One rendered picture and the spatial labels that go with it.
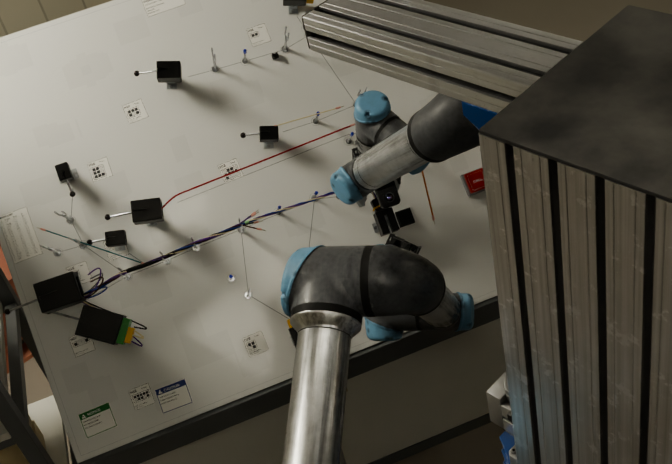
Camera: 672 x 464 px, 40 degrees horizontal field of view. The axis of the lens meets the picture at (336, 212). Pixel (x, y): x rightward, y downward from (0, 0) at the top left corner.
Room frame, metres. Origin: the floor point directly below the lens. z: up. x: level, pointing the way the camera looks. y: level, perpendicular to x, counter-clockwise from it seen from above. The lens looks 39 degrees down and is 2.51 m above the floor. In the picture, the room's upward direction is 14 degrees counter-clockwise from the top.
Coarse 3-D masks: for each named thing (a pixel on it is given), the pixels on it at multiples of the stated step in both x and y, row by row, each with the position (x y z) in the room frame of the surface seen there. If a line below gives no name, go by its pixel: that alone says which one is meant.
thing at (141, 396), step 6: (144, 384) 1.50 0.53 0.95; (132, 390) 1.49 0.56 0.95; (138, 390) 1.49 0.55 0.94; (144, 390) 1.49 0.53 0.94; (150, 390) 1.49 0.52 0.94; (132, 396) 1.48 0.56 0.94; (138, 396) 1.48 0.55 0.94; (144, 396) 1.48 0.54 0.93; (150, 396) 1.48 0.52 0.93; (132, 402) 1.47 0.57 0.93; (138, 402) 1.47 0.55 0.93; (144, 402) 1.47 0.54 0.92; (150, 402) 1.47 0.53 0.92; (138, 408) 1.46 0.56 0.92
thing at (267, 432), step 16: (256, 416) 1.49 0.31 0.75; (272, 416) 1.50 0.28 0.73; (224, 432) 1.48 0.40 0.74; (240, 432) 1.48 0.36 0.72; (256, 432) 1.49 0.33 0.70; (272, 432) 1.50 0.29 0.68; (192, 448) 1.46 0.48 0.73; (208, 448) 1.47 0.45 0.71; (224, 448) 1.47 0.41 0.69; (240, 448) 1.48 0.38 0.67; (256, 448) 1.49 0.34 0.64; (272, 448) 1.49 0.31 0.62
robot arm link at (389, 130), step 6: (390, 120) 1.58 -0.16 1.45; (396, 120) 1.58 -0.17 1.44; (402, 120) 1.59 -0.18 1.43; (384, 126) 1.57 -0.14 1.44; (390, 126) 1.56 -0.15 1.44; (396, 126) 1.56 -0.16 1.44; (402, 126) 1.56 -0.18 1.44; (378, 132) 1.57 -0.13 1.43; (384, 132) 1.56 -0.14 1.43; (390, 132) 1.55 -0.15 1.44; (378, 138) 1.56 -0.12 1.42; (384, 138) 1.55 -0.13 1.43; (420, 168) 1.50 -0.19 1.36; (414, 174) 1.50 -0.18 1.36
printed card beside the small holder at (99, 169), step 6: (90, 162) 1.89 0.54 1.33; (96, 162) 1.88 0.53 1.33; (102, 162) 1.88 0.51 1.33; (108, 162) 1.88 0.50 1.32; (90, 168) 1.88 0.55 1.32; (96, 168) 1.87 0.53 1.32; (102, 168) 1.87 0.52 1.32; (108, 168) 1.87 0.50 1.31; (90, 174) 1.87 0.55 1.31; (96, 174) 1.86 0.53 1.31; (102, 174) 1.86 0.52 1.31; (108, 174) 1.86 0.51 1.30; (96, 180) 1.85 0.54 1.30
